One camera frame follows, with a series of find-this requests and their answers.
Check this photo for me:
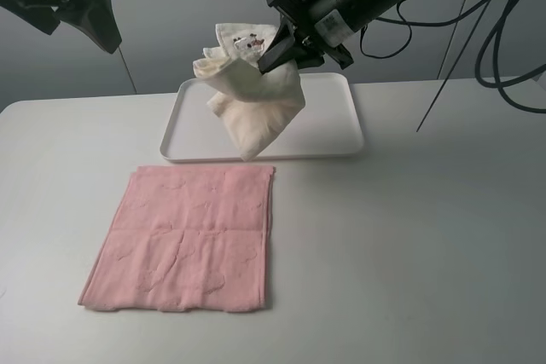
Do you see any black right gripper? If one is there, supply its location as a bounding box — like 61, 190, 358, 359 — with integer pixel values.
258, 0, 354, 74

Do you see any cream white towel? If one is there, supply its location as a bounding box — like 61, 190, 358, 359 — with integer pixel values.
193, 23, 305, 161

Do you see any pink towel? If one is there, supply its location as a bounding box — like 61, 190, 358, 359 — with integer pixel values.
78, 165, 275, 313

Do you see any white plastic tray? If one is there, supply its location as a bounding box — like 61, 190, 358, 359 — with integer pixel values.
160, 73, 364, 163

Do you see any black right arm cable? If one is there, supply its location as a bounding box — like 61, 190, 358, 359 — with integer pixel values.
360, 0, 546, 133

